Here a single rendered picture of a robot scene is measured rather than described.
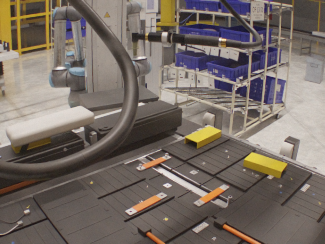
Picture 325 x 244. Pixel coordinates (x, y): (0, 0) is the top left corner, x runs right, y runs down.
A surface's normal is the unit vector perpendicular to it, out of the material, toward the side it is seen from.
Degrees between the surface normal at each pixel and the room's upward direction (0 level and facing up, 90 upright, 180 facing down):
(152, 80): 90
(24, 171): 46
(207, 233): 0
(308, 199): 0
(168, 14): 90
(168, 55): 90
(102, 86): 90
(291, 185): 0
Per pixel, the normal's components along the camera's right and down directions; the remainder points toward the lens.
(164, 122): 0.68, 0.28
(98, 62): 0.45, 0.33
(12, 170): 0.00, -0.39
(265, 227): 0.01, -0.93
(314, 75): -0.58, 0.29
